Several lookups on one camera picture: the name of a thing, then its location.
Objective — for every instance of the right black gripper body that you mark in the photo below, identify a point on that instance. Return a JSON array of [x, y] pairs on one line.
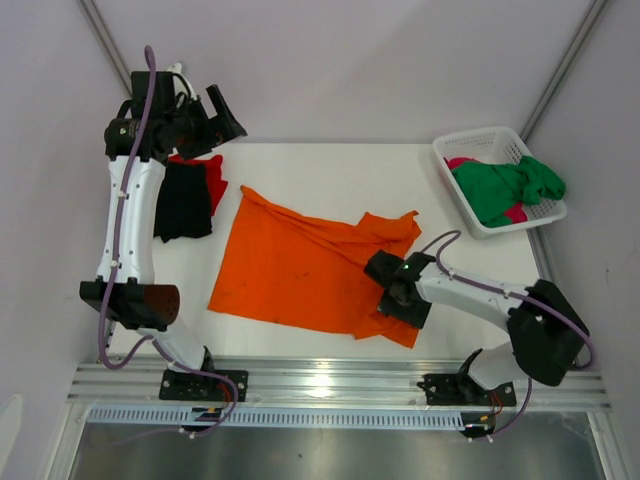
[[405, 310]]

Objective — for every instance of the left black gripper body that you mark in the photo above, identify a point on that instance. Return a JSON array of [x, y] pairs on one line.
[[191, 126]]

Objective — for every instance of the orange t shirt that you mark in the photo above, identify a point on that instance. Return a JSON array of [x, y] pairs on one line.
[[285, 268]]

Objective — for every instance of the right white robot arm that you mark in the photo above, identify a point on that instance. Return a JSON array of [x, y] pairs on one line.
[[545, 333]]

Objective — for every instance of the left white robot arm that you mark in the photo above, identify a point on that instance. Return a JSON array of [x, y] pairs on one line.
[[124, 289]]

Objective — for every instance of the red folded t shirt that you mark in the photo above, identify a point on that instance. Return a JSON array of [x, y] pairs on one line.
[[213, 175]]

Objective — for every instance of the black folded t shirt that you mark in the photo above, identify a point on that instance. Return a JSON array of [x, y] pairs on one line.
[[184, 204]]

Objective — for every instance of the green t shirt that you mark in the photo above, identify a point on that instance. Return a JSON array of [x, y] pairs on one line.
[[541, 182]]

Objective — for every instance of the pink t shirt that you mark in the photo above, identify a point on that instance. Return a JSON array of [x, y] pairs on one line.
[[494, 192]]

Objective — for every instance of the white plastic basket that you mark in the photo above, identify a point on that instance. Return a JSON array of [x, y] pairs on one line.
[[490, 145]]

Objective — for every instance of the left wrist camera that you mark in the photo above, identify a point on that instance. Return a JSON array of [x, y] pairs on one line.
[[180, 72]]

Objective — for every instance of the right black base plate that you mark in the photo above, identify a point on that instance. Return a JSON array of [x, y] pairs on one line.
[[444, 389]]

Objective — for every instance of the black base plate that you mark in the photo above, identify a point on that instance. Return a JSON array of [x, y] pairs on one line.
[[444, 389], [176, 386]]

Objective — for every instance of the aluminium mounting rail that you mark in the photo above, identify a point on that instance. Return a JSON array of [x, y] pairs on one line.
[[323, 383]]

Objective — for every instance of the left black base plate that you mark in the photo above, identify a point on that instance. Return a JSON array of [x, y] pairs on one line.
[[176, 386]]

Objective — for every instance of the white slotted cable duct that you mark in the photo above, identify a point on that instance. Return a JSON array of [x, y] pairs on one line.
[[416, 419]]

